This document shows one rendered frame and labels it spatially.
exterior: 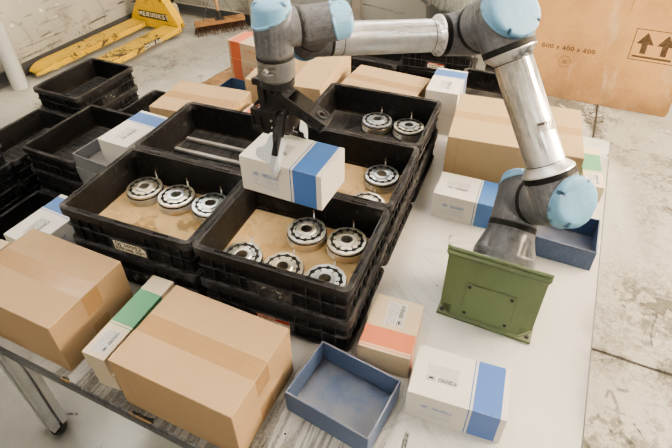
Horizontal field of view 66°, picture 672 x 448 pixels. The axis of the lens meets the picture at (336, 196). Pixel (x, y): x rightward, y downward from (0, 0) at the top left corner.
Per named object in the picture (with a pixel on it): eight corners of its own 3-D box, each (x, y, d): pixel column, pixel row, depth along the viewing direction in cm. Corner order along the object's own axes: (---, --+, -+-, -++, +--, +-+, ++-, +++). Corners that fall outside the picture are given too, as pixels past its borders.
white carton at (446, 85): (435, 88, 212) (437, 67, 206) (464, 92, 209) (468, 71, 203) (423, 110, 197) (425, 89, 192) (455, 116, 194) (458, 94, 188)
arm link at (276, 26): (300, 2, 93) (253, 9, 91) (303, 60, 100) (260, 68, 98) (288, -10, 99) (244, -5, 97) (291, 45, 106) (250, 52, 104)
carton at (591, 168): (575, 159, 187) (579, 145, 184) (593, 162, 186) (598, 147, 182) (578, 199, 170) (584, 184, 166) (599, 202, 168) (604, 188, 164)
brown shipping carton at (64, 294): (136, 304, 137) (120, 261, 127) (72, 371, 121) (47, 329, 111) (53, 269, 147) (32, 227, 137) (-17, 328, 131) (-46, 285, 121)
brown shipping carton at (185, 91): (255, 128, 206) (251, 91, 196) (228, 157, 190) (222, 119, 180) (189, 115, 214) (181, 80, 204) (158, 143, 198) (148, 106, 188)
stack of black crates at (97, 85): (113, 127, 314) (91, 56, 286) (153, 138, 304) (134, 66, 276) (61, 162, 286) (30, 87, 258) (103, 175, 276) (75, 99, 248)
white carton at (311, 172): (344, 180, 121) (344, 148, 116) (322, 211, 113) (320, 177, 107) (270, 160, 128) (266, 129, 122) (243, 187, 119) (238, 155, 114)
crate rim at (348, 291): (390, 215, 133) (391, 208, 131) (349, 301, 111) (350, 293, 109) (252, 181, 144) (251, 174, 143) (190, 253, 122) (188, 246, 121)
